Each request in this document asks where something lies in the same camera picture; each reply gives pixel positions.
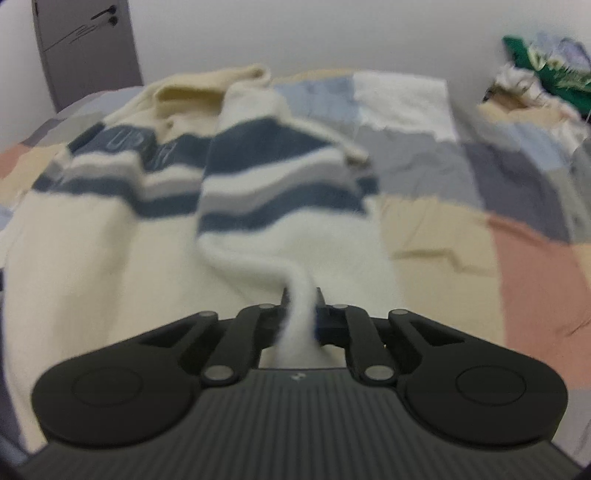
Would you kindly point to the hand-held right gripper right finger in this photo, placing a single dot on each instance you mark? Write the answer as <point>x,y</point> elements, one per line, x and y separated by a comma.
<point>323,318</point>

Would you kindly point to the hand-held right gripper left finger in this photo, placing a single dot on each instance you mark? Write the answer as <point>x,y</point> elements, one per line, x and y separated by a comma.
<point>275,318</point>

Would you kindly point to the cream blue striped sweater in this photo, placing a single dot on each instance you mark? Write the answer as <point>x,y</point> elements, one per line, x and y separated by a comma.
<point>138,258</point>

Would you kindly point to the pile of light clothes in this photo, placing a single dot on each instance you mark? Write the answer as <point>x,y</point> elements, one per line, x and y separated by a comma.
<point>561,115</point>

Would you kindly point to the cream yellow cloth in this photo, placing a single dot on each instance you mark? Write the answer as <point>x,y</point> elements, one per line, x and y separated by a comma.
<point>429,230</point>

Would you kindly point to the grey door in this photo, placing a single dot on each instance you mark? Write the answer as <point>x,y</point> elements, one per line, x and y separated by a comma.
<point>87,50</point>

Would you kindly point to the green garment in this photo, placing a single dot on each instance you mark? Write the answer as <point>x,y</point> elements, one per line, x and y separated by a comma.
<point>531,60</point>

